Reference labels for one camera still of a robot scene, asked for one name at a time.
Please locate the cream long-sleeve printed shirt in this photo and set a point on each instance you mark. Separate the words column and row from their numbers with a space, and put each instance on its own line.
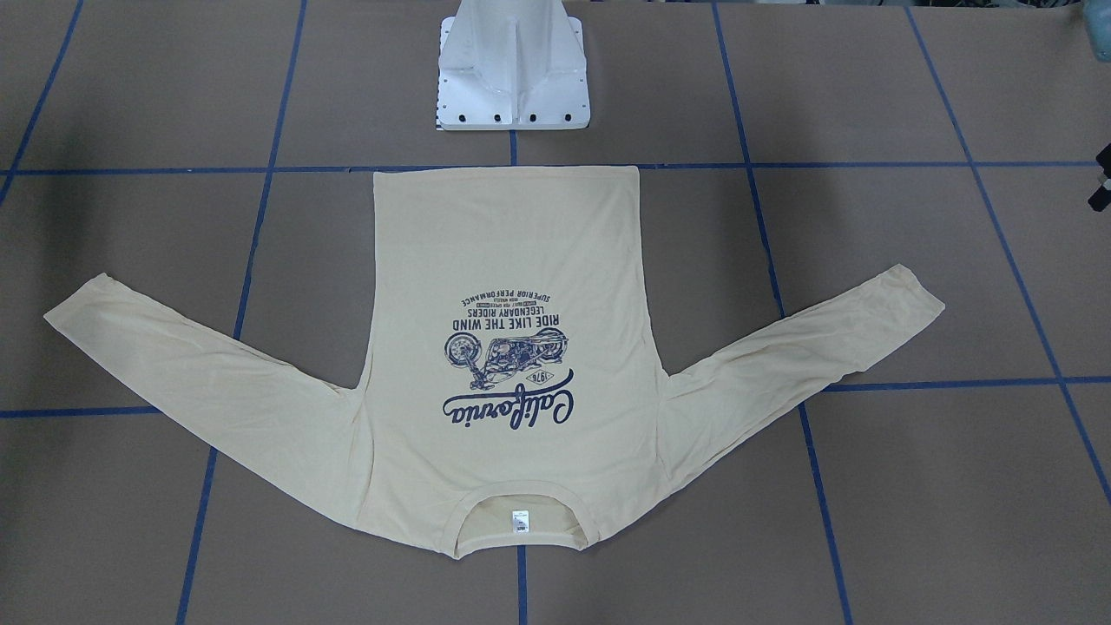
column 512, row 393

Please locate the black device at table edge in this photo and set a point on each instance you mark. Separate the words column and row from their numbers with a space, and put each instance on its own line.
column 1100, row 199

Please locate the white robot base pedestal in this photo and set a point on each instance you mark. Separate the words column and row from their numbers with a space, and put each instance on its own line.
column 512, row 65

